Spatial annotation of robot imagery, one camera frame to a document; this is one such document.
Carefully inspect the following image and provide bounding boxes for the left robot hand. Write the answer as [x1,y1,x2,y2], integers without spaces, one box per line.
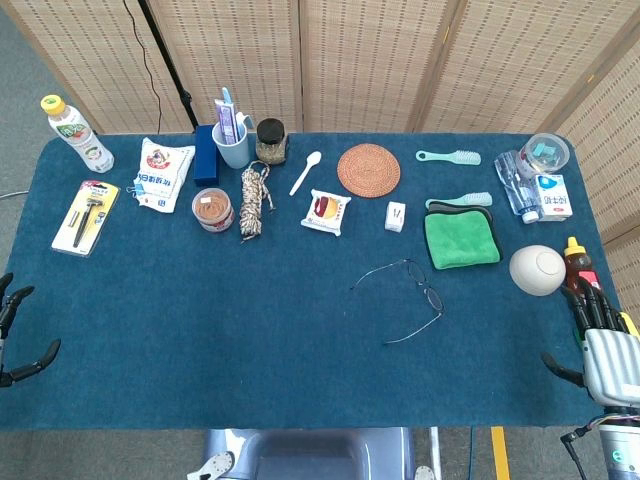
[0,272,62,389]

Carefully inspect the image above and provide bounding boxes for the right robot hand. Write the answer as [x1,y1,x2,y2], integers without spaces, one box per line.
[541,277,640,407]

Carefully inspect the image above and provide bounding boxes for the black wire-frame eyeglasses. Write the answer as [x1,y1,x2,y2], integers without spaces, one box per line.
[349,258,446,346]

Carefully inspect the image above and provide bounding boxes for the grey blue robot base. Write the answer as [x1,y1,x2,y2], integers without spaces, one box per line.
[187,427,436,480]

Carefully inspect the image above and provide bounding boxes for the honey squeeze bottle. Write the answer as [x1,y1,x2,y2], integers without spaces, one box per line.
[563,236,601,296]

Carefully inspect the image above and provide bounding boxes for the beige upturned bowl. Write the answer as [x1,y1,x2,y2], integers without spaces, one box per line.
[508,244,567,298]

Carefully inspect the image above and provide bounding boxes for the razor in yellow blister pack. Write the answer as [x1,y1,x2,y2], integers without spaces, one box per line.
[51,180,121,258]

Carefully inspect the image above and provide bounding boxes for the white blue carton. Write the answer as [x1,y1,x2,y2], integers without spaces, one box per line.
[532,173,574,223]

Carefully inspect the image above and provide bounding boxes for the green microfiber cloth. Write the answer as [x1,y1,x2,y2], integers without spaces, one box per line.
[423,200,504,271]

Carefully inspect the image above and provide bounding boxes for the crushed clear plastic bottle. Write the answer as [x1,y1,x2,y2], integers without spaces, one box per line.
[493,149,544,225]

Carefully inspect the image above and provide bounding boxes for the clear round lidded container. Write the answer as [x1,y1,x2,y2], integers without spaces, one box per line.
[521,132,571,176]

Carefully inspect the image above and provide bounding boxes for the blue felt table cloth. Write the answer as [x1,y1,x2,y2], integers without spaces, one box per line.
[0,132,621,432]

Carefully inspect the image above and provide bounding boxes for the drink bottle yellow cap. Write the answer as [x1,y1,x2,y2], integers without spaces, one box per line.
[40,94,115,174]

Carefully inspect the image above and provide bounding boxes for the white salt bag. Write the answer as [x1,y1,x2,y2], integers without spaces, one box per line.
[132,137,196,215]

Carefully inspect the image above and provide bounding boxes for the plastic jar red label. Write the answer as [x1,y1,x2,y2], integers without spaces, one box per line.
[191,187,236,233]

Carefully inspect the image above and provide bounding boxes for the small white box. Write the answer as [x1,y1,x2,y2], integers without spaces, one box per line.
[384,200,407,233]

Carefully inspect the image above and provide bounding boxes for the navy blue box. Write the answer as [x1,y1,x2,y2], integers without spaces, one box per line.
[193,124,221,187]

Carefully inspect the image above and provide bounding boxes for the light blue mug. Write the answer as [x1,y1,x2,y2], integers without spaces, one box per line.
[211,112,256,170]

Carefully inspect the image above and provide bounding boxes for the round woven rattan coaster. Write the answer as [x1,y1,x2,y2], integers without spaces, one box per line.
[336,143,402,199]

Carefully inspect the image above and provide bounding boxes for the purple toothpaste tube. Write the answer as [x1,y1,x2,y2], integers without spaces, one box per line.
[214,98,240,145]

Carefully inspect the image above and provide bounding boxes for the white snack packet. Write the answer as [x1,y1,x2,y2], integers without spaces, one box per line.
[300,188,352,237]

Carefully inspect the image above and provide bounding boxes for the glass jar black lid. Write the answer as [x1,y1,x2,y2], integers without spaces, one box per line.
[255,117,290,166]

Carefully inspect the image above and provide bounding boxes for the black stand pole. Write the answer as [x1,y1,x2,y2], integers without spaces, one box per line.
[137,0,201,129]

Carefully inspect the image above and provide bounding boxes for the white plastic spoon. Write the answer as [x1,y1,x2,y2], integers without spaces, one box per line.
[288,151,323,197]

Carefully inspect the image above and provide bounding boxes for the black wrist cable connector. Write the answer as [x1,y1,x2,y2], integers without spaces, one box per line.
[559,419,604,480]

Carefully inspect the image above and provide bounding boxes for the braided rope bundle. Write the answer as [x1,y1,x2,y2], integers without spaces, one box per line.
[238,160,276,244]

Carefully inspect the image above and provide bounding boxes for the thin black hanging cable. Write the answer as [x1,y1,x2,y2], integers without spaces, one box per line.
[122,0,164,135]

